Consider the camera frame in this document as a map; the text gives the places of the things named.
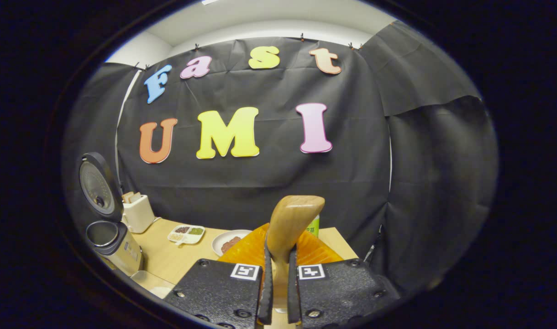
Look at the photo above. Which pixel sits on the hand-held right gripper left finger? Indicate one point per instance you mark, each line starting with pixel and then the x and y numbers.
pixel 265 292

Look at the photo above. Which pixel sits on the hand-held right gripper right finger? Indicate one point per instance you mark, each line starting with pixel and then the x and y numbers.
pixel 293 292

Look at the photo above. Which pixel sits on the wooden spoon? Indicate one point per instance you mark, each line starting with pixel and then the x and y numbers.
pixel 292 219

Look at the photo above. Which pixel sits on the clear container of white rice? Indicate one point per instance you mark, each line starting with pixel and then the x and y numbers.
pixel 153 283

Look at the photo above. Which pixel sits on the dark grey rice cooker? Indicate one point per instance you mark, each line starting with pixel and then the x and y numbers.
pixel 100 187

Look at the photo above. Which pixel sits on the red meat piece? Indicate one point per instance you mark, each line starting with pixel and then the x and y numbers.
pixel 230 244

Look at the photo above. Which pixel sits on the green drink bottle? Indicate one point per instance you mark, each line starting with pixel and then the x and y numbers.
pixel 313 227

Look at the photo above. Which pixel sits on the white round plate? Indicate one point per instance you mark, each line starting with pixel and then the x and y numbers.
pixel 218 242

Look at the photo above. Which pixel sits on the white divided condiment dish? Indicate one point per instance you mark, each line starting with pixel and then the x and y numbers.
pixel 186 234

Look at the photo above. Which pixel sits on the white toaster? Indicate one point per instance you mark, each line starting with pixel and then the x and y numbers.
pixel 139 214

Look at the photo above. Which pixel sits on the toast slice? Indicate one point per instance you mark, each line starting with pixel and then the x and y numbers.
pixel 134 196
pixel 125 197

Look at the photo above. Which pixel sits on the ceiling light panel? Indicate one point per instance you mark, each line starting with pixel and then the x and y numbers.
pixel 210 2

